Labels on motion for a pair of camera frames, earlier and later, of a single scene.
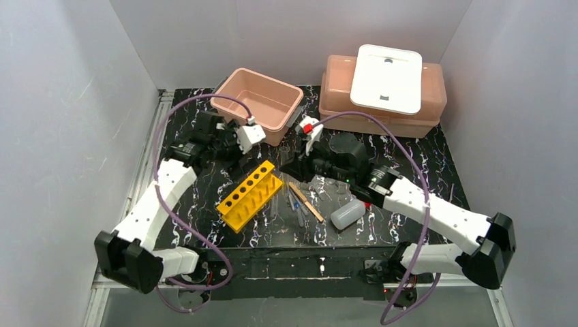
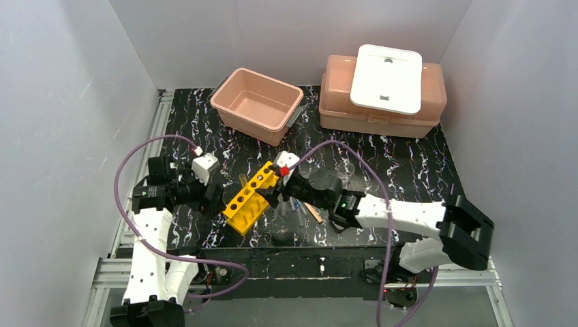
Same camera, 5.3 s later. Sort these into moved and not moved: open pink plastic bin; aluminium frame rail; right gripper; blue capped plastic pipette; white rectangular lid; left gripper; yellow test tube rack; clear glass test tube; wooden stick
Moved: left gripper; clear glass test tube; right gripper
Not moved: yellow test tube rack; aluminium frame rail; open pink plastic bin; white rectangular lid; blue capped plastic pipette; wooden stick
